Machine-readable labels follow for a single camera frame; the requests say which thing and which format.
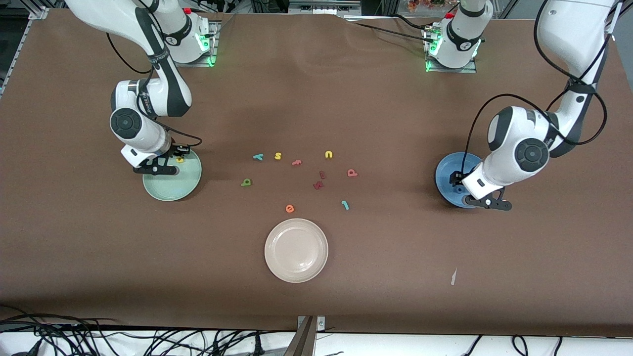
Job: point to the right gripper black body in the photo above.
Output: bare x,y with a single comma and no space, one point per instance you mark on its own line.
174,151

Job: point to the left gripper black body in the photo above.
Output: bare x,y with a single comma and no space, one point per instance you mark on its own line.
458,179

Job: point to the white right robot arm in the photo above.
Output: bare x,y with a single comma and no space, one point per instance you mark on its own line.
133,123

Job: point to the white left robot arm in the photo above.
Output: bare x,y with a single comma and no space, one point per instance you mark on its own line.
524,148

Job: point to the blue plate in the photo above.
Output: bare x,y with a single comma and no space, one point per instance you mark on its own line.
445,183

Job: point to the green plate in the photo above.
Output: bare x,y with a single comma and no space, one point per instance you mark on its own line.
173,188

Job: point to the white tape scrap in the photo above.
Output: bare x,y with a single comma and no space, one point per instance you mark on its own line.
453,278

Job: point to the brown table cover sheet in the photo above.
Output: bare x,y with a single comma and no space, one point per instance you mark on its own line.
346,99

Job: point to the beige plate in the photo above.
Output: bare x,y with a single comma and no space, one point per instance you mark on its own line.
296,250

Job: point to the orange flower bunch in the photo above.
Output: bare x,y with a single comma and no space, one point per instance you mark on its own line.
425,5

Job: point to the grey metal bar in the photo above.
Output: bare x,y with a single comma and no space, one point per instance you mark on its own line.
301,341

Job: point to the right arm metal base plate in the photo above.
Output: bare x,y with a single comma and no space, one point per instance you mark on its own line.
215,44

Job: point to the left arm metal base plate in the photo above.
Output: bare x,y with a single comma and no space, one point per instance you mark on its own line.
432,69

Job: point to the small metal table bracket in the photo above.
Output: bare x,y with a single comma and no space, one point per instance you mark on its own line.
320,324

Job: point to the aluminium frame profile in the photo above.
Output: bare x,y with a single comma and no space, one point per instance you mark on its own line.
37,12

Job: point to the silver metal rail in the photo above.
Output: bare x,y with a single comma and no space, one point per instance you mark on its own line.
324,6

